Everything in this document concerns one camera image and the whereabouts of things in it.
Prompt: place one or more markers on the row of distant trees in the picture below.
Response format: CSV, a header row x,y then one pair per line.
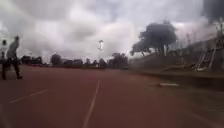
x,y
113,61

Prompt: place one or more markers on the floodlight pole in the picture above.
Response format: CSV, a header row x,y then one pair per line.
x,y
101,48

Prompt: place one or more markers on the large dark tree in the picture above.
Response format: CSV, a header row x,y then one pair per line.
x,y
156,36

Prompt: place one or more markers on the pale slab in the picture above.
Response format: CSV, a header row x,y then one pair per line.
x,y
168,84

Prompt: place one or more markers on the building with slanted supports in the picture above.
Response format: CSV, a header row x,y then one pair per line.
x,y
206,53

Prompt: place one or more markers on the person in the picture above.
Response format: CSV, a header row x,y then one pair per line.
x,y
12,55

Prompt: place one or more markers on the tall trees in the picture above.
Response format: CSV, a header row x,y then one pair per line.
x,y
215,8

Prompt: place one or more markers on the low concrete wall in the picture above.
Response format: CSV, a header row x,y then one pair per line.
x,y
193,80

